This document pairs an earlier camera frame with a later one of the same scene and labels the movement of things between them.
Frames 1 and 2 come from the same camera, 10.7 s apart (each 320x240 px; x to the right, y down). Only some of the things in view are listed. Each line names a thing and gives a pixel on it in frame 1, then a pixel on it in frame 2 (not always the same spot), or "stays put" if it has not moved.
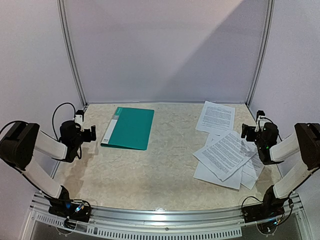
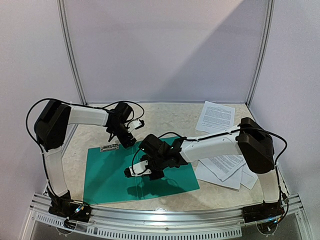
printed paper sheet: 234,180 stays put
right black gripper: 249,132 to 155,170
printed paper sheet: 251,170 stays put
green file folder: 130,128 to 105,182
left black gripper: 88,138 to 127,142
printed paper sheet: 216,117 stays put
